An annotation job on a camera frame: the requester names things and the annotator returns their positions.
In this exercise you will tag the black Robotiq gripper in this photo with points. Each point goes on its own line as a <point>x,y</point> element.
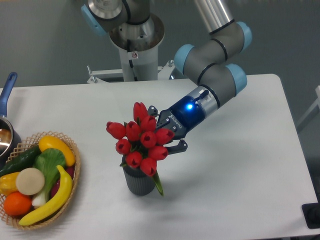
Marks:
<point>180,118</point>

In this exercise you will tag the red tulip bouquet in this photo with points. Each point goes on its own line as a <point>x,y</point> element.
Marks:
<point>140,144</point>

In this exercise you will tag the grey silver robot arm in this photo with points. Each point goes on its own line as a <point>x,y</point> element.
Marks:
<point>137,33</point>

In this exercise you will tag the dark grey ribbed vase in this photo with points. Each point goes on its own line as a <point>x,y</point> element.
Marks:
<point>137,181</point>

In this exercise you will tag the dark red vegetable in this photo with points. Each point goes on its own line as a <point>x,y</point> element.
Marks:
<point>71,171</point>

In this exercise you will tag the yellow banana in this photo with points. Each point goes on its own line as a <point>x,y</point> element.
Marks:
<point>54,204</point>

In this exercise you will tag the yellow squash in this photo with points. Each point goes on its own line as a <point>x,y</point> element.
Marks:
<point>49,141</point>

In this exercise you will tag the green bok choy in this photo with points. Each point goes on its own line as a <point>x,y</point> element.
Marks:
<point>47,163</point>

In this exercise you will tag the woven wicker basket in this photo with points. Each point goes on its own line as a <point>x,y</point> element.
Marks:
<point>25,145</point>

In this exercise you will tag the green cucumber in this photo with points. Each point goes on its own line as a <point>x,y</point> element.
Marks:
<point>24,160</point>

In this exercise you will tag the beige round disc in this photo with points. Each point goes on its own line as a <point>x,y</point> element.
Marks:
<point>30,181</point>

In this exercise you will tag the black device at edge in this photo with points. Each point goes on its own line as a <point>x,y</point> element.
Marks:
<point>311,212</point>

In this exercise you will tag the yellow bell pepper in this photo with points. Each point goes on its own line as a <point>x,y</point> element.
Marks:
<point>8,183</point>

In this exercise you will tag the orange fruit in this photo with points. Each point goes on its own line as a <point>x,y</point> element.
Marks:
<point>17,204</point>

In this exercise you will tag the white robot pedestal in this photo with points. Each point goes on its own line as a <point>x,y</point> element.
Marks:
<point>136,66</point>

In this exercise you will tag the white frame at right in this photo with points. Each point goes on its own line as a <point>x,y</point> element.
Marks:
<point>310,113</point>

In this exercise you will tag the blue handled saucepan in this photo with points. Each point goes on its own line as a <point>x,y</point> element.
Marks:
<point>9,138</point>

